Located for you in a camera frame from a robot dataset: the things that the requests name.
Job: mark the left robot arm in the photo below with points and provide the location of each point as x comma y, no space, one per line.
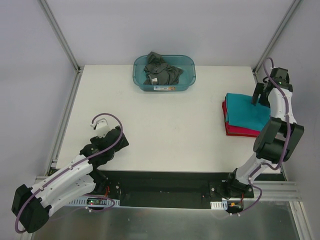
33,206

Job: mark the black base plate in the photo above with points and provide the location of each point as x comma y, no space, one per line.
182,190

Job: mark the left aluminium frame post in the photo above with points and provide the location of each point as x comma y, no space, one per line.
59,34

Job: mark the dark grey crumpled shirt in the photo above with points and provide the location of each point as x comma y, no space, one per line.
159,72

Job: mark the teal t shirt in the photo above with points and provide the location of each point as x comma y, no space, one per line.
240,112

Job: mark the folded red t shirt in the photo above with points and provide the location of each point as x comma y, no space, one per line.
231,130

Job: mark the right aluminium frame post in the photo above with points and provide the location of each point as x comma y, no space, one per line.
292,9

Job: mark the white cable duct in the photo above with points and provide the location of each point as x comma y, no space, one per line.
86,201
219,205

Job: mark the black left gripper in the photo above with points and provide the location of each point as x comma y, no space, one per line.
119,139

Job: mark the teal plastic bin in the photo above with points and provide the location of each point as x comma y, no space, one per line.
183,62

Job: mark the right white cable duct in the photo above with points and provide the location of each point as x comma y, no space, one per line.
219,205

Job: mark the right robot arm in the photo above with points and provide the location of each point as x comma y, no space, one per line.
278,138

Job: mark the left white cable duct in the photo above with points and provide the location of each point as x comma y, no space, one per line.
86,201

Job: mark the aluminium front rail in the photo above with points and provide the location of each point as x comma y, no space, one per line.
286,191

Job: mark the aluminium frame post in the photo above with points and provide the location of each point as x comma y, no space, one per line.
59,34
292,9

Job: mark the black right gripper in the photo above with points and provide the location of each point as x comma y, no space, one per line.
261,89

